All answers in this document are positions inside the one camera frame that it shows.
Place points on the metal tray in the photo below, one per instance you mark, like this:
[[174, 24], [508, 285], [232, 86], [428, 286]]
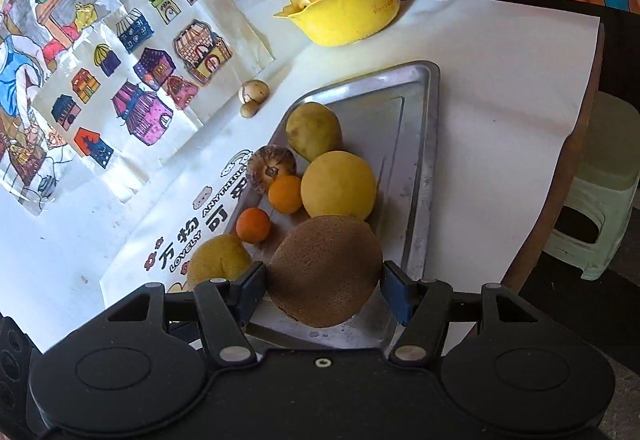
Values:
[[400, 145]]

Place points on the large yellow citrus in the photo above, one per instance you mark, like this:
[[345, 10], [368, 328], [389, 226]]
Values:
[[338, 185]]

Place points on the yellow-brown potato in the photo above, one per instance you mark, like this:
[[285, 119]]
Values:
[[314, 132]]

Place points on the yellow plastic bowl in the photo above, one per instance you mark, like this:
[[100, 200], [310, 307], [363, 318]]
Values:
[[350, 17]]

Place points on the round dull yellow fruit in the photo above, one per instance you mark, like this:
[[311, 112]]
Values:
[[217, 260]]

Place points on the colourful houses drawing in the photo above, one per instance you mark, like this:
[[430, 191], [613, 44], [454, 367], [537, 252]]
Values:
[[150, 70]]

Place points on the green plastic stool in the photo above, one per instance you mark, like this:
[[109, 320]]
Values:
[[595, 220]]

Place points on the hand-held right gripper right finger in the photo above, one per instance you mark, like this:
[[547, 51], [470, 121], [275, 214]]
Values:
[[397, 292]]

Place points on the small yellow fruit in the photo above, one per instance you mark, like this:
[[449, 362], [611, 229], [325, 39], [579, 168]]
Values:
[[296, 4]]

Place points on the brown kiwi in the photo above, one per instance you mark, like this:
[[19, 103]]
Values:
[[325, 270]]

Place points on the white printed cloth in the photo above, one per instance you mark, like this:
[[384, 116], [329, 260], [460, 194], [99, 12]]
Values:
[[500, 95]]

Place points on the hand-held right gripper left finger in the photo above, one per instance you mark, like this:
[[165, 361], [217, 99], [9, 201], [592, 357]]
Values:
[[250, 292]]

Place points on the small orange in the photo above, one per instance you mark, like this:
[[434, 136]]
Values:
[[253, 226], [285, 194]]

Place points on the striped purple passion fruit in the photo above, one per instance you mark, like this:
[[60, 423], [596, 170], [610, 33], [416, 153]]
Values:
[[272, 167]]

